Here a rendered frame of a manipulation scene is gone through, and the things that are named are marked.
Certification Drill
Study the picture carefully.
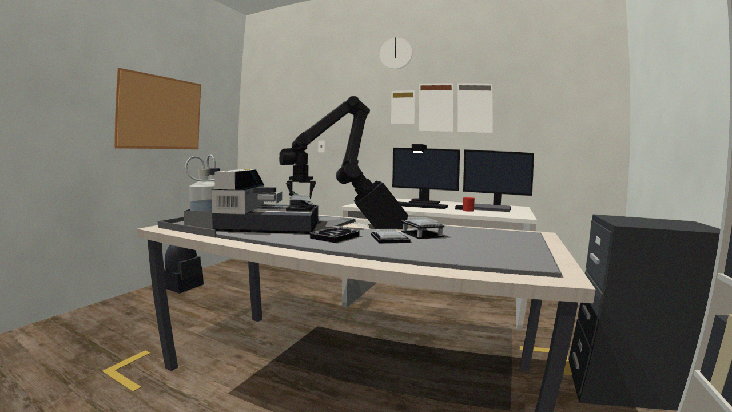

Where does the white plastic bottle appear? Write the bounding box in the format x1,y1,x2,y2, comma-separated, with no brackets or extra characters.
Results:
189,169,215,211

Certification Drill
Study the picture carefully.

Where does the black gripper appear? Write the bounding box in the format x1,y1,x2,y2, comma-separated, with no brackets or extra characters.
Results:
286,176,316,199

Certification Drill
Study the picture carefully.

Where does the dark grey raised edge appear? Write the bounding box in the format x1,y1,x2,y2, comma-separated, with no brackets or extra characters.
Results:
158,217,216,237

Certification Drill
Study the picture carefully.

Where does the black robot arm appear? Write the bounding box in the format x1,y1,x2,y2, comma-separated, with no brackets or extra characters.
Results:
279,96,379,201

